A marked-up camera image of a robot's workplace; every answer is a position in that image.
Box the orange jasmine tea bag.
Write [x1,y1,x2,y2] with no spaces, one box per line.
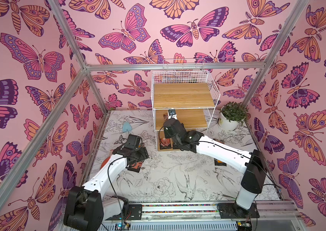
[214,139,225,144]
[214,159,227,166]

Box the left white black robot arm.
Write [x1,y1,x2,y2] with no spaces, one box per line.
[63,134,149,231]

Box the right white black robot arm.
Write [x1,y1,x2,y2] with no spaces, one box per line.
[163,118,267,218]

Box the left bottom-shelf black tea bag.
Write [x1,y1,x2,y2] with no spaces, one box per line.
[160,138,172,149]

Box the bottom wooden shelf board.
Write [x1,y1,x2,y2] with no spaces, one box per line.
[157,130,180,152]

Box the wooden shelf board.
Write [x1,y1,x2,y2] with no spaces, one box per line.
[155,109,208,131]
[151,83,214,109]
[157,130,180,152]

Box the middle wooden shelf board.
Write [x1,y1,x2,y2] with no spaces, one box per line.
[155,109,208,131]

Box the top wooden shelf board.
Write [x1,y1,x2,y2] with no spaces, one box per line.
[151,83,214,109]

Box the green potted plant white pot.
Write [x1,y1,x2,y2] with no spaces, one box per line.
[218,102,248,131]

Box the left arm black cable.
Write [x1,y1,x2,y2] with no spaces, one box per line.
[100,138,149,231]

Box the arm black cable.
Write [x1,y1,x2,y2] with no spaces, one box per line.
[100,138,149,231]
[158,124,282,231]

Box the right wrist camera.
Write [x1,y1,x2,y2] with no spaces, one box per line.
[168,109,177,120]

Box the white wire shelf rack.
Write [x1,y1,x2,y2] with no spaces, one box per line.
[151,70,220,152]

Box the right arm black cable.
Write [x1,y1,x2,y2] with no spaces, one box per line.
[158,124,282,231]

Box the aluminium frame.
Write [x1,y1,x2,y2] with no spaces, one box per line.
[0,1,309,211]

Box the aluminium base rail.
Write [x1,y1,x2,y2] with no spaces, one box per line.
[99,201,307,231]

